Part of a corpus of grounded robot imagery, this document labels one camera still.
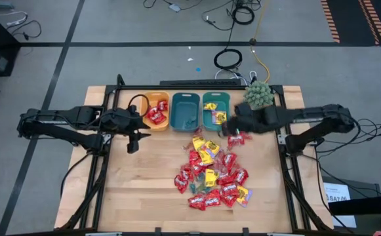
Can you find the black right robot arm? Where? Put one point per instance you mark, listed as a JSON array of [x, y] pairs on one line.
[[321, 114]]

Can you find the black aluminium table frame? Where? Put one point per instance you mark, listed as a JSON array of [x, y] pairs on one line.
[[151, 87]]

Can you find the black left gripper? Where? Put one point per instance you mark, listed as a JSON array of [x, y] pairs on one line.
[[121, 121]]

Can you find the black box with sign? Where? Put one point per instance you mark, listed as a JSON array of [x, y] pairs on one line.
[[367, 190]]

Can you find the red round object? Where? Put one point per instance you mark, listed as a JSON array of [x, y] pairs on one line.
[[379, 234]]

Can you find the yellow plastic bin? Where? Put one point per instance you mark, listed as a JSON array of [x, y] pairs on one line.
[[155, 96]]

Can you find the red Skittles candy pack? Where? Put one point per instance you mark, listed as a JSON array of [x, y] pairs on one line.
[[187, 173], [229, 201], [151, 113], [230, 189], [159, 118], [180, 184], [196, 202], [224, 179], [229, 160], [193, 157], [236, 141], [197, 169], [213, 198], [162, 105], [241, 176]]

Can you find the black beam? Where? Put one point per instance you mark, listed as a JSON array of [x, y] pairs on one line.
[[367, 204]]

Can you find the silver frame bracket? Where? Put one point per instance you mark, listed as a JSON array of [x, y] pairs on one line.
[[103, 234]]

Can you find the sea green plastic bin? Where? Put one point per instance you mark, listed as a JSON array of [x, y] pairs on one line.
[[210, 123]]

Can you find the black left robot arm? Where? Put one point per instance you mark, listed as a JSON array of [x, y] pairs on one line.
[[62, 135]]

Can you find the green spiky artificial plant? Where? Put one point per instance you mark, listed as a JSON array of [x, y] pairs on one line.
[[259, 95]]

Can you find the long black bar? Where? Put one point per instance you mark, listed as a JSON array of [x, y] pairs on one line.
[[200, 82]]

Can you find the silver arm base bracket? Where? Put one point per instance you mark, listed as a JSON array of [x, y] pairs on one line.
[[107, 139], [282, 139]]

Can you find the white paper sign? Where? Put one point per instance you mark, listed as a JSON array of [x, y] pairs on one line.
[[336, 191]]

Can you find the black table edge clamp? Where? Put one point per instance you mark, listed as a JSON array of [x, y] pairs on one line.
[[246, 231], [157, 231]]

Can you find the dark teal plastic bin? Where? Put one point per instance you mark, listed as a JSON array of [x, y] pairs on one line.
[[183, 108]]

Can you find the grey power adapter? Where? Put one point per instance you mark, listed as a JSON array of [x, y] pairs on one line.
[[174, 7]]

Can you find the clear teal fish candy pack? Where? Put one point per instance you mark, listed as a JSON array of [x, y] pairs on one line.
[[200, 177], [191, 123], [203, 189], [192, 187]]

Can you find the clear red fish candy pack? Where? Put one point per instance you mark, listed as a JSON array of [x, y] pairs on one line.
[[197, 132], [247, 136], [222, 168]]

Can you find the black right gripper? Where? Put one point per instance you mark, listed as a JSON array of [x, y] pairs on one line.
[[249, 119]]

